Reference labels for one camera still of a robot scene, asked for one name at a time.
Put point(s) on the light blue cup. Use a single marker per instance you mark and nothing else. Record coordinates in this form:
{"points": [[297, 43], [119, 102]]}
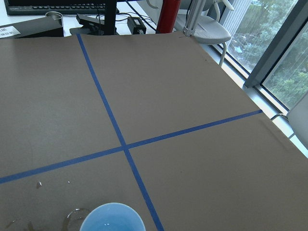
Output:
{"points": [[113, 217]]}

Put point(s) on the black power adapter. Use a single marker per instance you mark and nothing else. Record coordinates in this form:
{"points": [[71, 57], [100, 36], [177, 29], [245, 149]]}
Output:
{"points": [[136, 26]]}

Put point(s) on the grey office chair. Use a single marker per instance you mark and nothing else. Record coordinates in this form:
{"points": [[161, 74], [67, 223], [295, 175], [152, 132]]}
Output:
{"points": [[208, 30]]}

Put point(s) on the red cylinder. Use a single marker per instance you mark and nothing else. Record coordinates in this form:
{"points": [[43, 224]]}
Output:
{"points": [[168, 16]]}

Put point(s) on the black monitor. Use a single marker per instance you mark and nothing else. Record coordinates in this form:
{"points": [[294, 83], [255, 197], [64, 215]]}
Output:
{"points": [[101, 26]]}

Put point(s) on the black labelled box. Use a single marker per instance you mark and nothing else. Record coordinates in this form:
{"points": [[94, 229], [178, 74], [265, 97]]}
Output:
{"points": [[41, 27]]}

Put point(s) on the white chair back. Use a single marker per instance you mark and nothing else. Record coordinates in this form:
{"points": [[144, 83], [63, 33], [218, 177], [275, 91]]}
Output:
{"points": [[298, 120]]}

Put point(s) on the black keyboard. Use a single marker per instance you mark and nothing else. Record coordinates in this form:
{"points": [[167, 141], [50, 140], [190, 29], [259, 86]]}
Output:
{"points": [[40, 7]]}

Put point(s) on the aluminium frame post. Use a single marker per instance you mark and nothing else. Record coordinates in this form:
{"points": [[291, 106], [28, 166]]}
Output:
{"points": [[194, 14]]}

